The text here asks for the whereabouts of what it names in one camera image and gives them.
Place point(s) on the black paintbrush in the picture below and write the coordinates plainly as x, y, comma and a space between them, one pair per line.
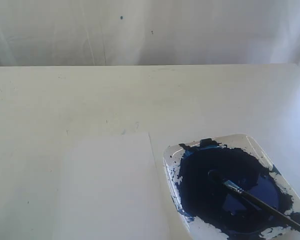
218, 178

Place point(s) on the white paper sheet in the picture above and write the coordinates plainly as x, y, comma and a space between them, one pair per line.
110, 190

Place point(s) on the white square paint dish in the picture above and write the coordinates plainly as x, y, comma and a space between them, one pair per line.
211, 212

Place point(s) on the white backdrop cloth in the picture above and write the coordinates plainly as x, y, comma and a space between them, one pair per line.
148, 32

